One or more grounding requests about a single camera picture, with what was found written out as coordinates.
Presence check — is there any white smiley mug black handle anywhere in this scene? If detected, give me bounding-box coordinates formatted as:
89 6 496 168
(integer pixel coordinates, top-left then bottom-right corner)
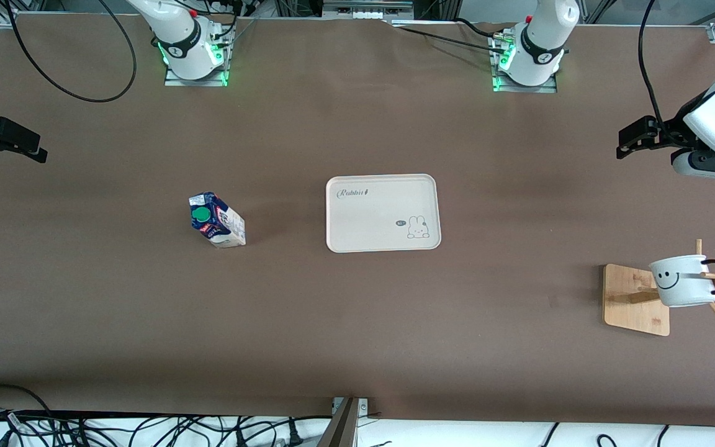
648 254 715 308

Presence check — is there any blue white milk carton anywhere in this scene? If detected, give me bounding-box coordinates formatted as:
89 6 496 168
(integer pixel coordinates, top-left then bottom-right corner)
188 191 247 249

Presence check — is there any cream rabbit print tray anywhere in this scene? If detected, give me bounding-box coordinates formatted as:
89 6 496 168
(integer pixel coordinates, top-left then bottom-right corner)
325 174 442 253

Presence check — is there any wooden mug stand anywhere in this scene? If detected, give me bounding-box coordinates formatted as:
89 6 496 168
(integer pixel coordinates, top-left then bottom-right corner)
603 239 715 337

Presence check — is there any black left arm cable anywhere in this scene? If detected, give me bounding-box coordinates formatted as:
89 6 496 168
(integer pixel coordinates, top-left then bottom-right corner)
638 0 667 125

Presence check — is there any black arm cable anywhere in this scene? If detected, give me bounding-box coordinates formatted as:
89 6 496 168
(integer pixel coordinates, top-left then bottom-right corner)
7 0 138 104
638 0 667 125

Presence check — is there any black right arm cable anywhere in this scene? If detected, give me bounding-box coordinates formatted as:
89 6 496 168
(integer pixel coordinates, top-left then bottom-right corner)
7 0 138 104

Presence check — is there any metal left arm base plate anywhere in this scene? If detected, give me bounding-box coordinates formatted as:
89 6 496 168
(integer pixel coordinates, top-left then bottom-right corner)
492 32 559 94

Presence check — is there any black cable on table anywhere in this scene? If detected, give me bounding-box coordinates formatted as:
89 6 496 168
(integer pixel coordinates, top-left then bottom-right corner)
454 17 513 39
389 25 507 55

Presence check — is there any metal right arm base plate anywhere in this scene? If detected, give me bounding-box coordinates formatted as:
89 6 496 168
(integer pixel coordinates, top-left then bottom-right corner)
164 24 234 87

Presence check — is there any aluminium rack frame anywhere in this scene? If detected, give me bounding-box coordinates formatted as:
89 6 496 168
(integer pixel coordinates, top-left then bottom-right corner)
274 0 461 20

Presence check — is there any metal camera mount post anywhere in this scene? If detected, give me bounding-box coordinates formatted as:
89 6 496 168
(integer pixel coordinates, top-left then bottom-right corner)
317 396 371 447

